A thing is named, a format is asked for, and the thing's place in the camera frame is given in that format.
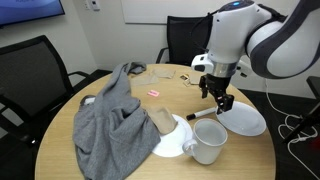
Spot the pink sticky note centre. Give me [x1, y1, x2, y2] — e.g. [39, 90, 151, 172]
[147, 90, 160, 97]

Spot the brown napkin by sweatshirt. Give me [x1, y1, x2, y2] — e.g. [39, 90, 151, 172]
[131, 74, 159, 86]

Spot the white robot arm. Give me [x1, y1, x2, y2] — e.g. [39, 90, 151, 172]
[203, 0, 320, 112]

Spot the brown paper napkin on plate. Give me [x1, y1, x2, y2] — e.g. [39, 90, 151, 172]
[146, 106, 177, 134]

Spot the small white plate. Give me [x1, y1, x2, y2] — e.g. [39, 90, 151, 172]
[153, 114, 193, 158]

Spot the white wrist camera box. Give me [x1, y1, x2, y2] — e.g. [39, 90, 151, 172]
[191, 54, 214, 73]

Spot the black mesh chair side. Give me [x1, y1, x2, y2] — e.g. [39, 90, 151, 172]
[0, 35, 109, 180]

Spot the brown napkin far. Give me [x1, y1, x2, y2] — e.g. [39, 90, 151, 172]
[153, 68, 175, 79]

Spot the grey sweatshirt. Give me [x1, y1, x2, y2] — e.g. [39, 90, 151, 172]
[73, 62, 160, 180]

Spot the black mesh chair far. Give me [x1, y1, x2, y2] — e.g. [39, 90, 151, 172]
[156, 16, 213, 66]

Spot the large white plate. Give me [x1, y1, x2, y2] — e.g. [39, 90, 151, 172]
[217, 101, 266, 136]

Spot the wall mounted screen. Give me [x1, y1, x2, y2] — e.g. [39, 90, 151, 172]
[0, 0, 65, 26]

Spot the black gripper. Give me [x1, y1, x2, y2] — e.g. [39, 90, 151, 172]
[199, 74, 234, 114]

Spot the white mug cup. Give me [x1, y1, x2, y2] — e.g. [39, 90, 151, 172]
[182, 118, 228, 165]

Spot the wall thermostat panel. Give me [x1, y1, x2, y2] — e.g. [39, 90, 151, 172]
[90, 0, 100, 11]

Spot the black camera tripod stand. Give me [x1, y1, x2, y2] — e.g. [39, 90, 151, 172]
[283, 76, 320, 143]

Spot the white marker pen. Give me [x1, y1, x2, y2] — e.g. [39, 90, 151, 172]
[186, 107, 216, 121]

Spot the whiteboard on wall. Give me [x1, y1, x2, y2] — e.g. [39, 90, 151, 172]
[121, 0, 224, 24]

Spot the white power cable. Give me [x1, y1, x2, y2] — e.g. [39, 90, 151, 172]
[264, 78, 320, 180]

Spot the yellow black tea packet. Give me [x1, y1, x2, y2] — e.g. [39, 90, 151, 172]
[180, 74, 191, 87]

